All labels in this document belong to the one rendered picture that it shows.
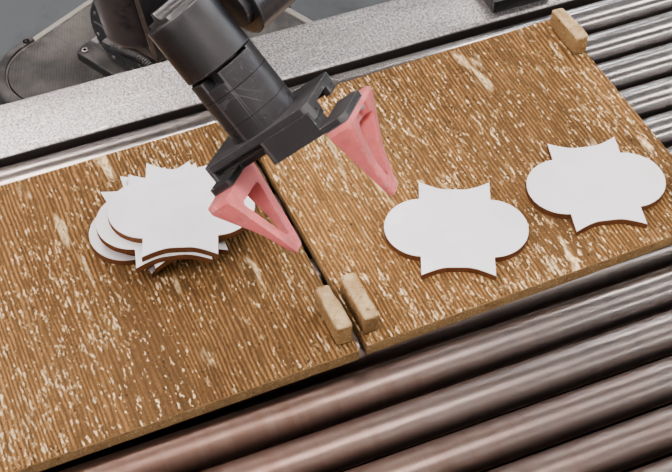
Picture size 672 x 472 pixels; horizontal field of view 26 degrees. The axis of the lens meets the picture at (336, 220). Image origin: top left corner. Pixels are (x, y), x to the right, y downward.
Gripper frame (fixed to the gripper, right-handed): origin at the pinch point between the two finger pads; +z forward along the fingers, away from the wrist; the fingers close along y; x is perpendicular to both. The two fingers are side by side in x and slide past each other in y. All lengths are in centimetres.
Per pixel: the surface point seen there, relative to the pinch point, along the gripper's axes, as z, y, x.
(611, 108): 22, -4, -56
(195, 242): 1.8, 27.3, -22.8
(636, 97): 24, -6, -61
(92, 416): 6.5, 37.1, -5.8
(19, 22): -22, 129, -175
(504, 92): 14, 4, -56
